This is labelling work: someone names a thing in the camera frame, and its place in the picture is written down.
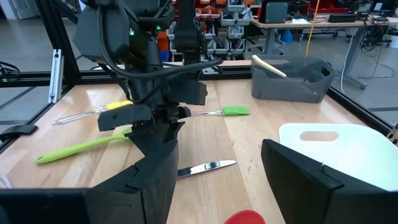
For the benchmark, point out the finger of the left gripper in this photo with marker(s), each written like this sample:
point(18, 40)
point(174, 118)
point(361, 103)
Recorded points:
point(141, 137)
point(176, 130)

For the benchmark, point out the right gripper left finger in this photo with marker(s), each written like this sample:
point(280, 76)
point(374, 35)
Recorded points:
point(149, 193)

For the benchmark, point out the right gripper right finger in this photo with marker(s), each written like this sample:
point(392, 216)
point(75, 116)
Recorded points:
point(295, 186)

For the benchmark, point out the red silicone spoon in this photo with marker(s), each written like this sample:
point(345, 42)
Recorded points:
point(245, 217)

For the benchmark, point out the white plastic bin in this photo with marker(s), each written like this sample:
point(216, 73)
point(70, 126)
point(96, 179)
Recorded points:
point(357, 155)

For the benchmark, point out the lime green silicone spoon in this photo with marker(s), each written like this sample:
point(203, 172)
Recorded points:
point(71, 151)

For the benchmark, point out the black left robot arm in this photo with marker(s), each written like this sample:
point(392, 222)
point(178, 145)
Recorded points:
point(99, 31)

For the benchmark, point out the grey translucent plastic bin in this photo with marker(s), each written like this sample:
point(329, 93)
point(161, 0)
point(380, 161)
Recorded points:
point(280, 90)

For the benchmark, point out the storage shelf with bins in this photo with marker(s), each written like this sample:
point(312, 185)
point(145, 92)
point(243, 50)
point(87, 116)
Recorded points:
point(230, 31)

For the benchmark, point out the pink metal box grater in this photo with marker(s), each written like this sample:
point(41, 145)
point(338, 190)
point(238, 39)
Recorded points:
point(393, 135)

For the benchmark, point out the black table clamp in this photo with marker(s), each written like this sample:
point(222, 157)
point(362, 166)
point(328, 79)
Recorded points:
point(17, 130)

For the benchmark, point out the wooden-top background desk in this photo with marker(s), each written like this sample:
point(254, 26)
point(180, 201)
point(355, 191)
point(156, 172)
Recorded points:
point(311, 23)

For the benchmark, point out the red storage bins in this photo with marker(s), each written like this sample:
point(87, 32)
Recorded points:
point(329, 6)

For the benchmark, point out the silver corner bracket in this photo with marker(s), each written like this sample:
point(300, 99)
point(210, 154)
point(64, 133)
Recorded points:
point(56, 74)

